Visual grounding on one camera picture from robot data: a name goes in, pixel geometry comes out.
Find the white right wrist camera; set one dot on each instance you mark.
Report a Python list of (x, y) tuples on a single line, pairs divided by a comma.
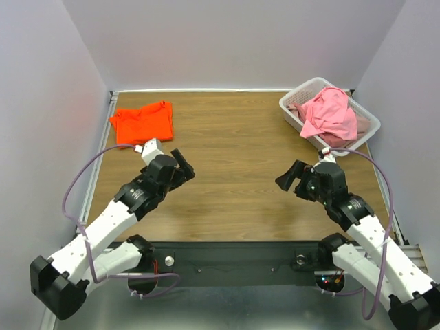
[(326, 156)]

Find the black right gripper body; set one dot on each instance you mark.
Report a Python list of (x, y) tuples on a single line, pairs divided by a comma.
[(299, 180)]

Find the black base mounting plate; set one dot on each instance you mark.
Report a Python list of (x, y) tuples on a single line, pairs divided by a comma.
[(238, 264)]

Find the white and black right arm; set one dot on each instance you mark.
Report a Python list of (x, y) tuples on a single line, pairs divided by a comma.
[(409, 295)]

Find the white perforated plastic basket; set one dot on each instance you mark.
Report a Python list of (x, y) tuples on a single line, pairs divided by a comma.
[(305, 92)]

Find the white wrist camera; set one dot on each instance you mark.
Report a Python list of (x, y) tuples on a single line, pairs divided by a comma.
[(149, 151), (326, 156)]

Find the dusty pink t shirt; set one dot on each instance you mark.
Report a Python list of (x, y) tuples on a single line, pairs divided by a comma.
[(335, 134)]

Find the orange t shirt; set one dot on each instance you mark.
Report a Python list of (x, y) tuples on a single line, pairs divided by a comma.
[(137, 126)]

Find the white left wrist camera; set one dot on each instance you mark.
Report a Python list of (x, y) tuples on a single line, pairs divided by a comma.
[(149, 151)]

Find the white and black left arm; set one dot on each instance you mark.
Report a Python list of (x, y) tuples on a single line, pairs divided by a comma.
[(63, 281)]

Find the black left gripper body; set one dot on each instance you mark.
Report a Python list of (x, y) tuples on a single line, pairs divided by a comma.
[(177, 179)]

